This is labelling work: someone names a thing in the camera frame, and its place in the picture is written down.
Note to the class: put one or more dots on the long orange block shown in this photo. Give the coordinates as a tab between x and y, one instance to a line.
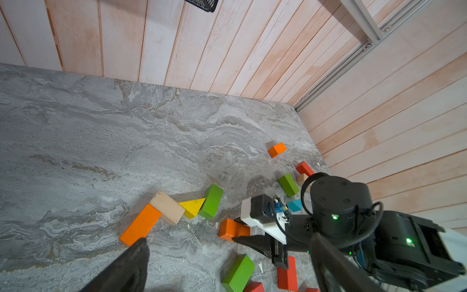
141	225

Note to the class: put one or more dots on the long natural wood block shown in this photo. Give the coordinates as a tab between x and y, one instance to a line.
171	211

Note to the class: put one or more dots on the yellow triangle block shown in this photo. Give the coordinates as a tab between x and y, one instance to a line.
192	207

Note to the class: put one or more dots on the middle orange block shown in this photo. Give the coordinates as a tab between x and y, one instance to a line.
230	229

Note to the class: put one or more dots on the right natural wood block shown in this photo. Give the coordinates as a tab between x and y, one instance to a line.
301	179

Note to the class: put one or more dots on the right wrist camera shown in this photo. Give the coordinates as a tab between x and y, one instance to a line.
258	212

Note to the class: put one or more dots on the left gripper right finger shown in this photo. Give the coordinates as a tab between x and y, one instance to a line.
334	272

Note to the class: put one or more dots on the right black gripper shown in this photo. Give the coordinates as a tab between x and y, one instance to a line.
292	233

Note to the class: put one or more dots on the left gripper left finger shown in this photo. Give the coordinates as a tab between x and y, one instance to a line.
128	273

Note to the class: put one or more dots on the red block beside green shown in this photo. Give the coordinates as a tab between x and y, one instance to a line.
254	287

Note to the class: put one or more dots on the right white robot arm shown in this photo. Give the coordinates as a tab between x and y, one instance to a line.
354	243

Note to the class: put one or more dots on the far orange block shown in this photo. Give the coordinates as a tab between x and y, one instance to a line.
277	150

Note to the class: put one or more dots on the teal triangle block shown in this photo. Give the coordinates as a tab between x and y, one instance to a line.
295	206

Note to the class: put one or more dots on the black wire mesh basket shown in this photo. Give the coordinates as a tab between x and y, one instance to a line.
205	5

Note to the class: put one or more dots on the upright green block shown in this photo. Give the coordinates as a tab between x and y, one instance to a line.
288	185

